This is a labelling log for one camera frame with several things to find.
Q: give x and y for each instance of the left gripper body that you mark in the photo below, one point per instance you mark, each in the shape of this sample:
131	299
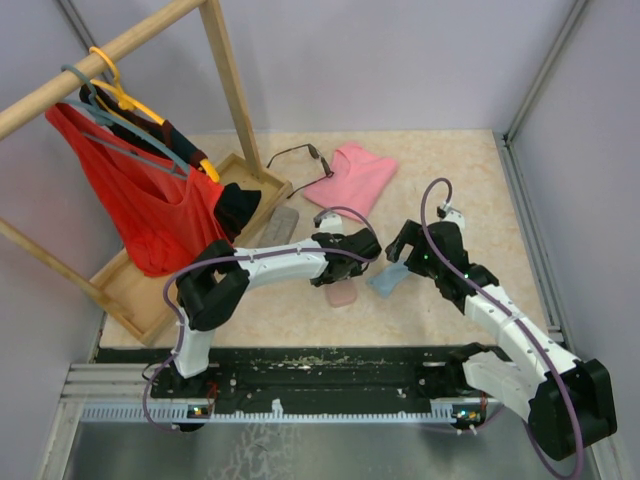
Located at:
353	272

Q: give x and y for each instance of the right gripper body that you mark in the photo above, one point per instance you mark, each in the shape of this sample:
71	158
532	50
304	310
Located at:
420	259

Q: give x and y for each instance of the small light blue cloth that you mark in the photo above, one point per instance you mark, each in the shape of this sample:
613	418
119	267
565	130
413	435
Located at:
387	280

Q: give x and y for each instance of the pink glasses case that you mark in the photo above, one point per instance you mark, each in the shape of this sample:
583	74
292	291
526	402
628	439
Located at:
341	293

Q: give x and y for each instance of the grey glasses case green lining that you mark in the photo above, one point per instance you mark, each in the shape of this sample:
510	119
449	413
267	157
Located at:
280	228

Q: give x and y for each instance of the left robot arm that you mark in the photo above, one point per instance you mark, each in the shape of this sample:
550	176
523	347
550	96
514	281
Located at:
210	289

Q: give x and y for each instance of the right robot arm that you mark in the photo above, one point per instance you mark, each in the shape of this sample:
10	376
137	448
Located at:
564	401

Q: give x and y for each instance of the tortoiseshell sunglasses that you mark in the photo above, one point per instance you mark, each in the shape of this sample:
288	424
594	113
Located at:
315	154

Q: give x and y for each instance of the pink folded shirt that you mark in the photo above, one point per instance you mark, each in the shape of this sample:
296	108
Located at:
358	181

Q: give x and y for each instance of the dark striped hanging garment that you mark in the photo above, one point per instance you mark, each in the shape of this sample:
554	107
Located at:
235	207

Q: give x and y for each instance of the red hanging shirt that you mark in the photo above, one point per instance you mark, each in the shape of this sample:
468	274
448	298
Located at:
164	222

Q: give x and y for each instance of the wooden clothes rack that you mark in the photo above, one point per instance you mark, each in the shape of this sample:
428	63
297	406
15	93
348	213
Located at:
120	288

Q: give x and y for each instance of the yellow plastic hanger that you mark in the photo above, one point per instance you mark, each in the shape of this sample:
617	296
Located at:
114	99

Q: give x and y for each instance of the grey-blue plastic hanger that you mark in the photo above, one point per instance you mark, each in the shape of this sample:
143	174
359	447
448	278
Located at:
179	168

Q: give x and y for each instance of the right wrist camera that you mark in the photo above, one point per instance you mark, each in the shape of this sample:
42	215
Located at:
446	212

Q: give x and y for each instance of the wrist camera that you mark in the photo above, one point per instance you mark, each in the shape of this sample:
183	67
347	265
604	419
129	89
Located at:
446	212
329	223

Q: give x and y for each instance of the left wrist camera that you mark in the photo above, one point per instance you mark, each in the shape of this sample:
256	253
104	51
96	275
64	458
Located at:
329	223

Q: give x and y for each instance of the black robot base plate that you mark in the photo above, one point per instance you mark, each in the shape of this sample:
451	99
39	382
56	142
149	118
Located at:
314	384

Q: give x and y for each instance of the aluminium frame rail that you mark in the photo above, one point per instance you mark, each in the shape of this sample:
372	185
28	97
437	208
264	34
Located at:
103	430

